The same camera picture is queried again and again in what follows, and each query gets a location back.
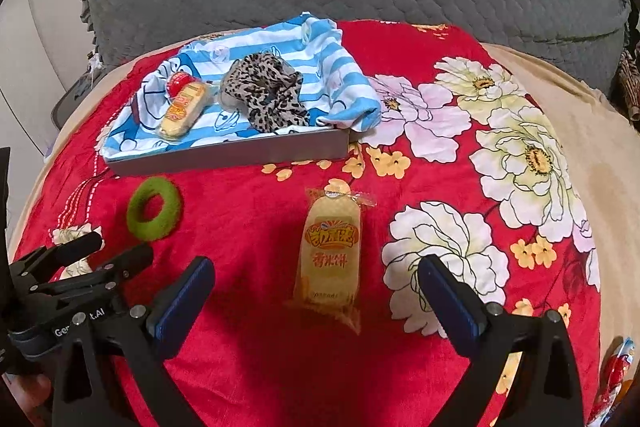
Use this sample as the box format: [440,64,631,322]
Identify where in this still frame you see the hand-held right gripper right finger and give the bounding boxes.
[416,254,586,427]

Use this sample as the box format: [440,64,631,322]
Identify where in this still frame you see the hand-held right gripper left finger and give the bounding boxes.
[50,256,217,427]

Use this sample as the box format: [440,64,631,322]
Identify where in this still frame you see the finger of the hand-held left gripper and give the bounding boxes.
[27,243,155,303]
[7,231,105,280]

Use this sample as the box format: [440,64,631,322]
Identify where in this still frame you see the green fuzzy ring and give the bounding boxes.
[126,175,184,244]

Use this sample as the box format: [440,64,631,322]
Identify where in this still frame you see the yellow rice cracker packet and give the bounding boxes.
[156,79,211,142]
[285,179,377,333]

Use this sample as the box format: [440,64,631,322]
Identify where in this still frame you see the grey shallow box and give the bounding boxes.
[102,129,361,178]

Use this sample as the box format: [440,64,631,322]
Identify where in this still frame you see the red jelly cup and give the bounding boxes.
[165,72,193,98]

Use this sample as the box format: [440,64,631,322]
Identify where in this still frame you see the leopard print scarf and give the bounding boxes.
[219,52,312,134]

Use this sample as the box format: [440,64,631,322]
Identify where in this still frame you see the person's left hand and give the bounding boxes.
[0,374,55,427]

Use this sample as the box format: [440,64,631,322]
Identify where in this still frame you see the red floral blanket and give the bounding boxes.
[7,24,640,408]
[10,19,603,427]

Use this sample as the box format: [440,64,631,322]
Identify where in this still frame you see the grey mat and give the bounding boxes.
[50,72,108,130]

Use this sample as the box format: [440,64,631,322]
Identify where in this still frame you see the red white snack packet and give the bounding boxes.
[587,337,637,425]

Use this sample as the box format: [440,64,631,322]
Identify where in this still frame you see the blue striped cartoon cloth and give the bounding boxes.
[97,11,383,165]

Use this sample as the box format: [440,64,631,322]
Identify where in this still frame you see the brown woven object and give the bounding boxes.
[612,52,640,122]

